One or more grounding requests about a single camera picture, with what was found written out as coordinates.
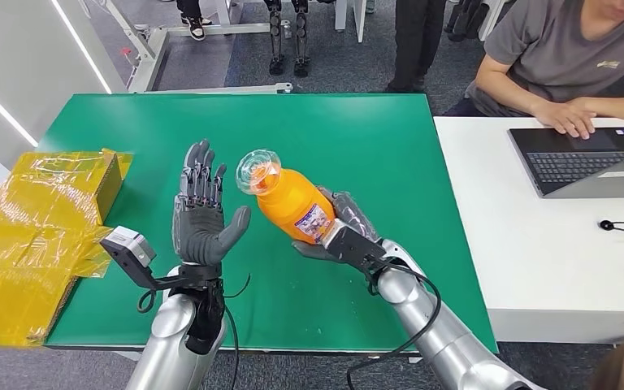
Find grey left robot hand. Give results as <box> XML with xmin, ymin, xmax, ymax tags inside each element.
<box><xmin>171</xmin><ymin>140</ymin><xmax>252</xmax><ymax>267</ymax></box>

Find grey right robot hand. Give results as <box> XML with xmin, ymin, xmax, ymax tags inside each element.
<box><xmin>292</xmin><ymin>185</ymin><xmax>383</xmax><ymax>266</ymax></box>

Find orange bottle with clear cap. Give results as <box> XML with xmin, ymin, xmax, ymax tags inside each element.
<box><xmin>235</xmin><ymin>149</ymin><xmax>338</xmax><ymax>246</ymax></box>

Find yellow film-wrapped cardboard box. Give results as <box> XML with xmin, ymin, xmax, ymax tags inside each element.
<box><xmin>0</xmin><ymin>149</ymin><xmax>132</xmax><ymax>349</ymax></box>

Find black humanoid robot leg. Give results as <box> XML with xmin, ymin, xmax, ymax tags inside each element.
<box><xmin>262</xmin><ymin>0</ymin><xmax>287</xmax><ymax>77</ymax></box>
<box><xmin>290</xmin><ymin>0</ymin><xmax>311</xmax><ymax>79</ymax></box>

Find standing person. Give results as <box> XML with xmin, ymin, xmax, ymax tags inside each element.
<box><xmin>384</xmin><ymin>0</ymin><xmax>447</xmax><ymax>94</ymax></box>

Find white desk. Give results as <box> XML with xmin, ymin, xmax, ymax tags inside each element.
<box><xmin>432</xmin><ymin>116</ymin><xmax>624</xmax><ymax>345</ymax></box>

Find white table legs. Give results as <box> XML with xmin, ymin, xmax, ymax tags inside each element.
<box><xmin>333</xmin><ymin>0</ymin><xmax>367</xmax><ymax>44</ymax></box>

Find person's legs with sneakers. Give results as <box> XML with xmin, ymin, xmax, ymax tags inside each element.
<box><xmin>175</xmin><ymin>0</ymin><xmax>212</xmax><ymax>42</ymax></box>

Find black leaning equipment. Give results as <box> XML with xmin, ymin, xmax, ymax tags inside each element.
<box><xmin>445</xmin><ymin>0</ymin><xmax>487</xmax><ymax>43</ymax></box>

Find dark grey laptop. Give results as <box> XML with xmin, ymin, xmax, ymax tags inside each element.
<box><xmin>507</xmin><ymin>127</ymin><xmax>624</xmax><ymax>199</ymax></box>

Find person's right hand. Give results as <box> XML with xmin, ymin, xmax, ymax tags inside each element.
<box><xmin>531</xmin><ymin>98</ymin><xmax>597</xmax><ymax>141</ymax></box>

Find seated person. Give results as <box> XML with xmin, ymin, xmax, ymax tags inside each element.
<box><xmin>444</xmin><ymin>0</ymin><xmax>624</xmax><ymax>141</ymax></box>

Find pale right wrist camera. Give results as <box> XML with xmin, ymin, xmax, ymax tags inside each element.
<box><xmin>319</xmin><ymin>218</ymin><xmax>391</xmax><ymax>273</ymax></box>

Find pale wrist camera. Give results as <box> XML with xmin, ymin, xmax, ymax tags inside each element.
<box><xmin>99</xmin><ymin>226</ymin><xmax>184</xmax><ymax>292</ymax></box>
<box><xmin>319</xmin><ymin>218</ymin><xmax>391</xmax><ymax>273</ymax></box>

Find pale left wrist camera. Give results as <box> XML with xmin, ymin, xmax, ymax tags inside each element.
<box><xmin>99</xmin><ymin>226</ymin><xmax>184</xmax><ymax>292</ymax></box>

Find black left wrist camera cable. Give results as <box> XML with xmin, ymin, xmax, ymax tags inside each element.
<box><xmin>220</xmin><ymin>273</ymin><xmax>253</xmax><ymax>390</ymax></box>

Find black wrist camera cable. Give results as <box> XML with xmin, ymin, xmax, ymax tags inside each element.
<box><xmin>220</xmin><ymin>273</ymin><xmax>253</xmax><ymax>390</ymax></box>
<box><xmin>344</xmin><ymin>262</ymin><xmax>443</xmax><ymax>390</ymax></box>

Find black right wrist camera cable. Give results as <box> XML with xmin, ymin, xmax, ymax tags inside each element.
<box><xmin>344</xmin><ymin>262</ymin><xmax>443</xmax><ymax>390</ymax></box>

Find white metal frame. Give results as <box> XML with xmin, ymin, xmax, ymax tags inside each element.
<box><xmin>77</xmin><ymin>0</ymin><xmax>294</xmax><ymax>96</ymax></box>

